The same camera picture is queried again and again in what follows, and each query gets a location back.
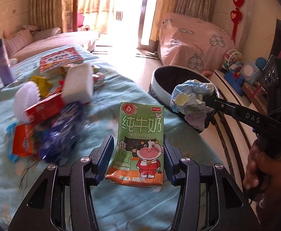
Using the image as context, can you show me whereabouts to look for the green milk carton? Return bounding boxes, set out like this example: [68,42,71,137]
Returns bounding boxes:
[105,102,164,187]

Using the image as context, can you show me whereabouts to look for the blue plastic wrapper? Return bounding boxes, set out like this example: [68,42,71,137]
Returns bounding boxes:
[38,101,84,166]

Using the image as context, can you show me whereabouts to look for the paper ball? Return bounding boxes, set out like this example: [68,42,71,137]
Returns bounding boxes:
[170,79,214,131]

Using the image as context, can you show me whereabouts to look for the white foam block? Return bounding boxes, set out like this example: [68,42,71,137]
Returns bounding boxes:
[61,63,94,104]

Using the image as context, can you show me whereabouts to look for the red cardboard box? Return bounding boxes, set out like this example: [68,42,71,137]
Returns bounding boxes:
[25,93,65,126]

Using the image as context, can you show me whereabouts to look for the red orange snack packet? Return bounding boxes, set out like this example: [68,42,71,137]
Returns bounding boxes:
[12,124,35,157]

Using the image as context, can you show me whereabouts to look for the yellow wrapper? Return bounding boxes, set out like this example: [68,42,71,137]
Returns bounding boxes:
[30,75,52,98]

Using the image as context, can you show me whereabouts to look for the white ribbed plastic ring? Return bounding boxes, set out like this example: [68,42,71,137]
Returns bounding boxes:
[13,80,41,124]

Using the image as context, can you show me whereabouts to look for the round black trash bin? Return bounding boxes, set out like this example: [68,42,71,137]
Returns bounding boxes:
[148,66,210,123]

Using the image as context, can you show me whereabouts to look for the right hand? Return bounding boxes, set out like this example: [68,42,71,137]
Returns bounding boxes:
[243,140,281,201]

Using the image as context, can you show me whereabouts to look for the toys on side shelf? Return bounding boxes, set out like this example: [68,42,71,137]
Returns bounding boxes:
[222,49,267,96]

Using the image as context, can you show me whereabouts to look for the light blue floral tablecloth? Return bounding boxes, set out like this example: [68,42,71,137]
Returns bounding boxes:
[0,47,220,230]

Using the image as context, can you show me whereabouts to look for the red hanging heart decoration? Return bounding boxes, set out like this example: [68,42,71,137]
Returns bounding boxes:
[230,0,245,42]

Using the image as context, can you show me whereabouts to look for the pink heart-pattern covered furniture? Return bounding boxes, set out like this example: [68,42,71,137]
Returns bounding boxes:
[158,13,235,73]

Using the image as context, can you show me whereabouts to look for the pink cushioned sofa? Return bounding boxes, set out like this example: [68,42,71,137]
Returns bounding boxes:
[11,28,98,62]

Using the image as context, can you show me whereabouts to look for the striped pink pillow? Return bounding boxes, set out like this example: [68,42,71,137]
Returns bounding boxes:
[4,29,34,58]

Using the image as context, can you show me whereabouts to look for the purple water bottle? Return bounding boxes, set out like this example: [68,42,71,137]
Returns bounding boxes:
[0,38,15,86]

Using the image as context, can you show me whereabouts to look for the beige curtain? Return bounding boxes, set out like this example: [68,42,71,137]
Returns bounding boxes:
[29,0,67,32]

